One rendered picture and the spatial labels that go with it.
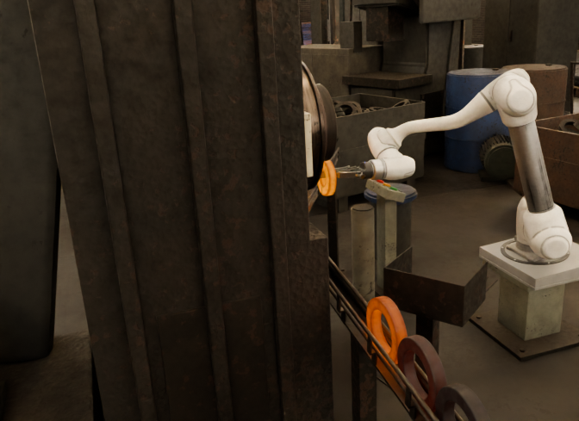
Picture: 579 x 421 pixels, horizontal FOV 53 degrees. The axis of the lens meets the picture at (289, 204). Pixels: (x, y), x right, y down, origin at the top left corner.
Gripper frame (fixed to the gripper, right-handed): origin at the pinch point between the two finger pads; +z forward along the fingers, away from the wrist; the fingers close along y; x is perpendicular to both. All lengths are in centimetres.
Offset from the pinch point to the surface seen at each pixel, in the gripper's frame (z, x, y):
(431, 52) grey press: -223, 33, 285
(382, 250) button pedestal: -50, -56, 40
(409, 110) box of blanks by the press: -147, -6, 189
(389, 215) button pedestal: -51, -36, 38
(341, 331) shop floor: -14, -83, 11
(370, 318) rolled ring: 24, -17, -92
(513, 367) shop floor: -69, -81, -46
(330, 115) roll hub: 15, 31, -39
